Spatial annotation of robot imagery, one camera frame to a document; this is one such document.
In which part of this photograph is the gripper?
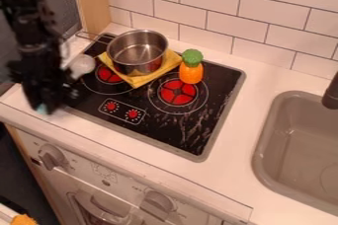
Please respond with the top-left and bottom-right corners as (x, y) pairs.
(6, 42), (82, 114)

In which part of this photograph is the silver pot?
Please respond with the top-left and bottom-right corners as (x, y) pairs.
(73, 29), (171, 76)

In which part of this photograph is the yellow cloth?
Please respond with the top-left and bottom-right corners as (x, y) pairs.
(96, 48), (184, 90)

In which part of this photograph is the toy stove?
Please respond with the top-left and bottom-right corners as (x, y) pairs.
(64, 33), (247, 164)

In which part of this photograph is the orange toy carrot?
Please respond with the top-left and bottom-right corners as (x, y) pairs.
(177, 48), (207, 86)

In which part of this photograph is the toy sink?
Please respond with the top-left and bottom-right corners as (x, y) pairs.
(250, 90), (338, 217)

